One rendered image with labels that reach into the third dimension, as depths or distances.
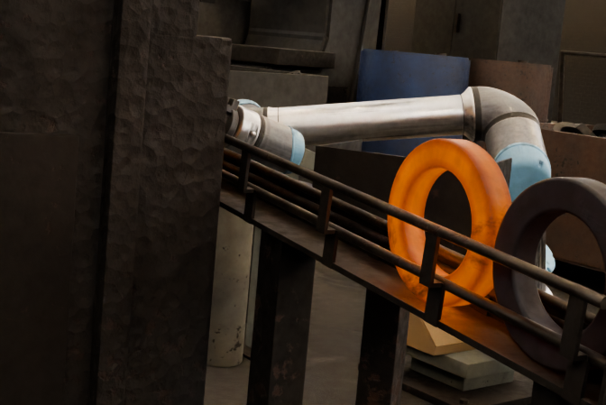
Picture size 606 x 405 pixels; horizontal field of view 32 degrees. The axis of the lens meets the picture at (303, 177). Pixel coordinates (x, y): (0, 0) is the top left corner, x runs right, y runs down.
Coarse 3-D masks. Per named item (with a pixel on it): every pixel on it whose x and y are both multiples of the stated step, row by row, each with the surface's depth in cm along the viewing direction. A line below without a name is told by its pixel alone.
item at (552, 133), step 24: (552, 144) 418; (576, 144) 409; (600, 144) 401; (552, 168) 418; (576, 168) 409; (600, 168) 401; (552, 240) 419; (576, 240) 410; (576, 264) 411; (600, 264) 401
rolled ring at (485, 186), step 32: (416, 160) 119; (448, 160) 114; (480, 160) 111; (416, 192) 121; (480, 192) 110; (480, 224) 110; (416, 256) 120; (480, 256) 110; (416, 288) 119; (480, 288) 111
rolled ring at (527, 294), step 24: (528, 192) 104; (552, 192) 101; (576, 192) 98; (600, 192) 97; (504, 216) 107; (528, 216) 104; (552, 216) 104; (576, 216) 99; (600, 216) 96; (504, 240) 107; (528, 240) 106; (600, 240) 96; (504, 288) 107; (528, 288) 107; (528, 312) 105; (600, 312) 96; (528, 336) 104; (600, 336) 96; (552, 360) 101
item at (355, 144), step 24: (336, 144) 168; (360, 144) 178; (336, 168) 160; (360, 168) 158; (384, 168) 157; (504, 168) 165; (336, 192) 160; (384, 192) 157; (432, 192) 154; (456, 192) 153; (384, 216) 157; (432, 216) 154; (456, 216) 153; (384, 312) 166; (408, 312) 170; (384, 336) 167; (360, 360) 169; (384, 360) 167; (360, 384) 169; (384, 384) 167
